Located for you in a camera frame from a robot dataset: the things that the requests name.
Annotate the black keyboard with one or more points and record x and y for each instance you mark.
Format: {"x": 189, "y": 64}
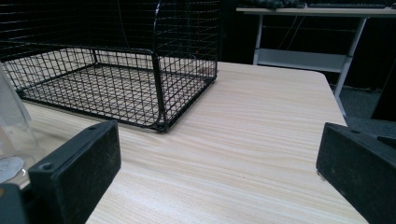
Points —
{"x": 345, "y": 5}

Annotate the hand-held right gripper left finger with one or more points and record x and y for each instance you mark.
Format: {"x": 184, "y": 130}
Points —
{"x": 74, "y": 174}

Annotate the clear plastic bottle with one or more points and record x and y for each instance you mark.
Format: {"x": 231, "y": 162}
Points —
{"x": 12, "y": 130}

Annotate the white metal desk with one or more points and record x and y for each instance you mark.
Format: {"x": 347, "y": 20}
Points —
{"x": 311, "y": 56}

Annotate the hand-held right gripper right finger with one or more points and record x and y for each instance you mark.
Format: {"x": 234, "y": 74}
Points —
{"x": 358, "y": 168}

